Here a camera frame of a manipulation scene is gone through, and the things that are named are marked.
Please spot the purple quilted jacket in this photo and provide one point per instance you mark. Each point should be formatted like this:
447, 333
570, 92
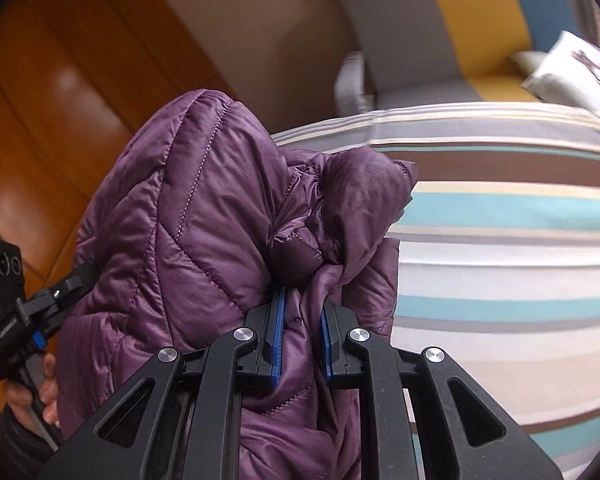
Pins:
190, 200

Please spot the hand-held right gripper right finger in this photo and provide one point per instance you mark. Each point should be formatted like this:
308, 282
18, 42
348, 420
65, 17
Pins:
326, 345

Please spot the white printed pillow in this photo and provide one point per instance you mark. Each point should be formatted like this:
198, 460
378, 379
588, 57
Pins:
575, 72

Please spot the wooden wardrobe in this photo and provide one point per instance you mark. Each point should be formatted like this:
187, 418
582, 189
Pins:
70, 85

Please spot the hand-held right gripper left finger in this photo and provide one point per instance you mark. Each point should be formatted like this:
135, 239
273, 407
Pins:
279, 340

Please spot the person's left hand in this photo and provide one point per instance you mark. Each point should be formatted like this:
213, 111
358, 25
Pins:
50, 390

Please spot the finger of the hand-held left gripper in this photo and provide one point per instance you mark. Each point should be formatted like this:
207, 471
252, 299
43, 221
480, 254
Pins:
55, 300

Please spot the white bedside stand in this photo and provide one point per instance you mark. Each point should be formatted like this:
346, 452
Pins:
352, 85

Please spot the grey yellow blue headboard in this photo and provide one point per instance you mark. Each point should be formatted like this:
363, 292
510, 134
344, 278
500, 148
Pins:
455, 25

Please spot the striped bed sheet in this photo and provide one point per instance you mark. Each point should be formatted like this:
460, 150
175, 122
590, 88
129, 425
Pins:
505, 210

